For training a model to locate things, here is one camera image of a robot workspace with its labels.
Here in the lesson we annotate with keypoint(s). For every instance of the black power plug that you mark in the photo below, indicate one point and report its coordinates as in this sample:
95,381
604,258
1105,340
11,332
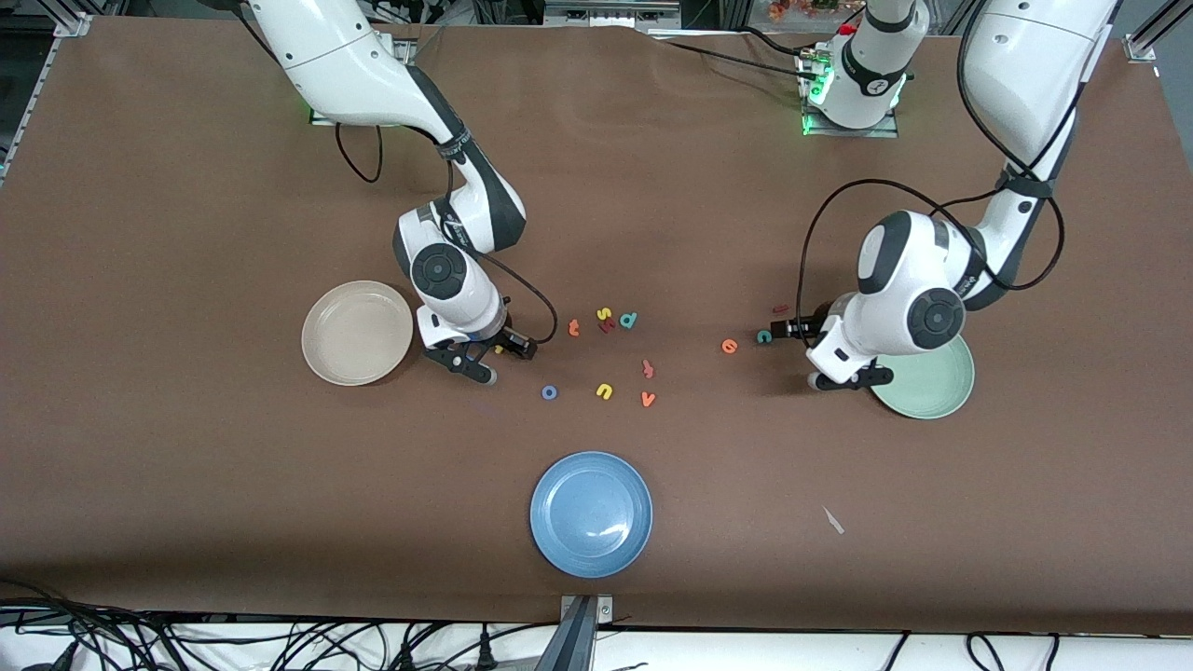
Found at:
485,652
406,657

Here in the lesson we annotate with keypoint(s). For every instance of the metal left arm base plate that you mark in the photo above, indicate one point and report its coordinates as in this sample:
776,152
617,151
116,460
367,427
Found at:
848,133

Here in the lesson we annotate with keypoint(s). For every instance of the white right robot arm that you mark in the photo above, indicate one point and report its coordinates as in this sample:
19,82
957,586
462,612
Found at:
345,65

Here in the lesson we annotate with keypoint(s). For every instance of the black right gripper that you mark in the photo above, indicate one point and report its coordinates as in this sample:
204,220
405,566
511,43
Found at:
504,338

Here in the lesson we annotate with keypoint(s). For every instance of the small white paper scrap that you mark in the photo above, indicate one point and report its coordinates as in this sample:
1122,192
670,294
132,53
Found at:
832,520

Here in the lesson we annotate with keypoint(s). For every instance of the orange decorative items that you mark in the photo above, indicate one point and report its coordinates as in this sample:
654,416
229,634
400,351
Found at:
802,7

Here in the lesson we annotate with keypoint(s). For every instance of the brown table cover mat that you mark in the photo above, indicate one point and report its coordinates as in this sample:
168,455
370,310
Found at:
186,466

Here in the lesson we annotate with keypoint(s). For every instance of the blue round plate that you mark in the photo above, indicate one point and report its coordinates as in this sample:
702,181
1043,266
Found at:
591,513

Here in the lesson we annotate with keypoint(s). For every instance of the grey camera stand bracket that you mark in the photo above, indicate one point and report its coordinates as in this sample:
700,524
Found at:
578,643

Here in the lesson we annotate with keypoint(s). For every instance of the silver metal equipment rack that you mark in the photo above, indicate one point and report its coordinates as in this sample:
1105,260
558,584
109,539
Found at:
610,11

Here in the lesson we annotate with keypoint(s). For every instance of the light green round plate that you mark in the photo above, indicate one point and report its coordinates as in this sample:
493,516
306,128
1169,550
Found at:
932,396

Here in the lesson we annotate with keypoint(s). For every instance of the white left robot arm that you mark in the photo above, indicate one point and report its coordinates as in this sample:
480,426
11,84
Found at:
1025,75

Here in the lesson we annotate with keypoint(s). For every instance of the beige round plate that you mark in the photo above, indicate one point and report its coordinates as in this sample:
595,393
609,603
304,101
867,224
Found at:
357,333

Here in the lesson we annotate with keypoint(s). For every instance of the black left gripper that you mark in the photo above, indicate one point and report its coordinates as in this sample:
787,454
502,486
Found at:
809,327

